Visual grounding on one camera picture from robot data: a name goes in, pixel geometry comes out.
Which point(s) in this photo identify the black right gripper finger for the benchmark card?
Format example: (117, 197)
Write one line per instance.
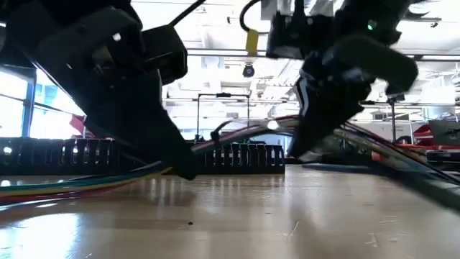
(304, 108)
(327, 115)

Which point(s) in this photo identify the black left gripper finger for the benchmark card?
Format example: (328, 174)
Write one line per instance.
(143, 140)
(169, 122)

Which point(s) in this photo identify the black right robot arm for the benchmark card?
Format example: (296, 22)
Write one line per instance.
(381, 18)

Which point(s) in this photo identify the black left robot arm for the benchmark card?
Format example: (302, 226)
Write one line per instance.
(21, 11)

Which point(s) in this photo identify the black stand with head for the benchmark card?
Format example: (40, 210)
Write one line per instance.
(393, 122)

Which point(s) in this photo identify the dark grey bin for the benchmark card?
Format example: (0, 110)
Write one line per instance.
(445, 132)

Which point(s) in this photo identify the flat black duct cover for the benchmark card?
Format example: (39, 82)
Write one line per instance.
(330, 167)

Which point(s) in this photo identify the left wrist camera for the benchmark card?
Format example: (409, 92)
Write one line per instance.
(167, 50)

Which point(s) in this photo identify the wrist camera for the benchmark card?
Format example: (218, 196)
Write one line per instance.
(167, 50)
(298, 36)

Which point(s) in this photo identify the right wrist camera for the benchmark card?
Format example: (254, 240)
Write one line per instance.
(298, 36)

